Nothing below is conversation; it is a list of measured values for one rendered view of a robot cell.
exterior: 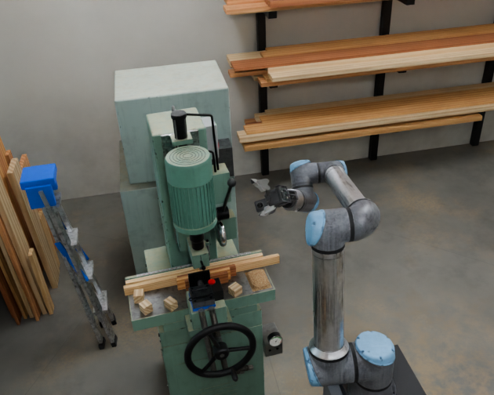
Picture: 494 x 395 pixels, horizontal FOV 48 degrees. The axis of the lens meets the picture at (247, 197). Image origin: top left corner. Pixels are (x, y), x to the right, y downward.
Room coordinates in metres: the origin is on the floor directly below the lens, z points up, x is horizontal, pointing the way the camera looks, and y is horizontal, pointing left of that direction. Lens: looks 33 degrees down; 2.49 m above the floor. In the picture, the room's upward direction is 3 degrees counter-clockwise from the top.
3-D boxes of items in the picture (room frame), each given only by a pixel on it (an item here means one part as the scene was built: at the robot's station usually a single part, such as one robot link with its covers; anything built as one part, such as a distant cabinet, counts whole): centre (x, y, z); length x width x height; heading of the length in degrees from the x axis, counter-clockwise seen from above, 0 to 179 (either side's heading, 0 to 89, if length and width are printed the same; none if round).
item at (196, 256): (1.83, 0.22, 1.03); 0.14 x 0.07 x 0.09; 14
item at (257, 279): (1.78, -0.03, 0.91); 0.12 x 0.09 x 0.03; 14
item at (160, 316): (1.70, 0.21, 0.87); 0.61 x 0.30 x 0.06; 104
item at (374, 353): (1.42, -0.45, 0.79); 0.17 x 0.15 x 0.18; 93
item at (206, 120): (2.16, 0.15, 1.40); 0.10 x 0.06 x 0.16; 14
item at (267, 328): (1.74, -0.07, 0.58); 0.12 x 0.08 x 0.08; 14
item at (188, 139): (1.95, 0.25, 1.53); 0.08 x 0.08 x 0.17; 14
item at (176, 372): (1.93, 0.24, 0.35); 0.58 x 0.45 x 0.71; 14
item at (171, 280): (1.82, 0.20, 0.92); 0.68 x 0.02 x 0.04; 104
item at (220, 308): (1.62, 0.19, 0.91); 0.15 x 0.14 x 0.09; 104
